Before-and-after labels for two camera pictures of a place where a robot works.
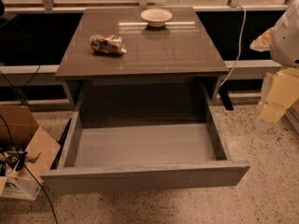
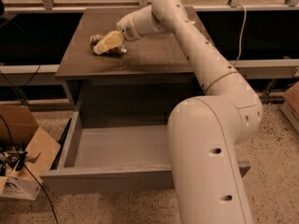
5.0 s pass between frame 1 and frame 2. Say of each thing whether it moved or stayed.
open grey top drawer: stayed
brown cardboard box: stayed
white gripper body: moved
